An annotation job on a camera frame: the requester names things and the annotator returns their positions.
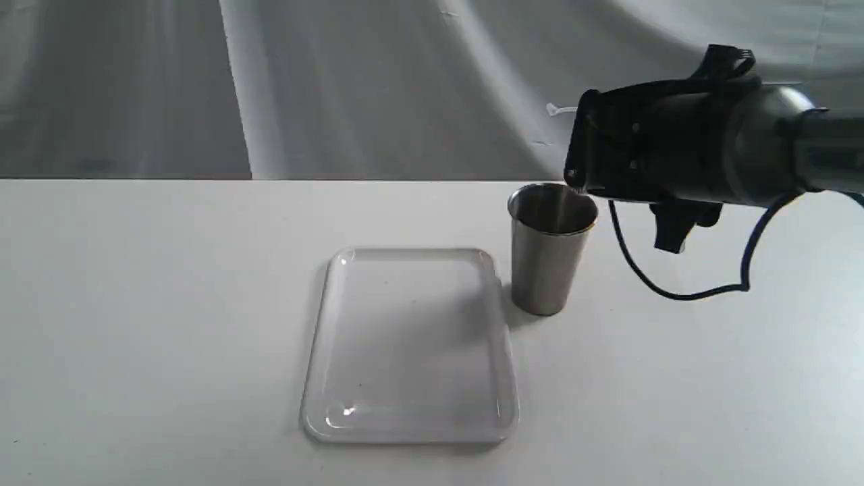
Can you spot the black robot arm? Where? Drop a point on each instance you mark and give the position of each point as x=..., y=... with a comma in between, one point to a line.
x=736, y=142

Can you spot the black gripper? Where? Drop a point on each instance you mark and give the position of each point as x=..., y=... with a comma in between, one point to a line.
x=653, y=142

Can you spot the stainless steel cup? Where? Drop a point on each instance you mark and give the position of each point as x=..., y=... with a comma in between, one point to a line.
x=550, y=226

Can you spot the grey backdrop cloth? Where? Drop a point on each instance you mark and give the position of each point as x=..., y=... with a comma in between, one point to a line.
x=366, y=90

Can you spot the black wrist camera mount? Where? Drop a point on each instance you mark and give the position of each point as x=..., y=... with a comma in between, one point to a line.
x=675, y=219

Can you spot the plastic wash bottle orange liquid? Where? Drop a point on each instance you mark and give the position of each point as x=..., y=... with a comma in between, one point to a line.
x=554, y=110

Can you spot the clear plastic tray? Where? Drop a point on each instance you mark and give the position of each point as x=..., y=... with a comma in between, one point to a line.
x=411, y=347

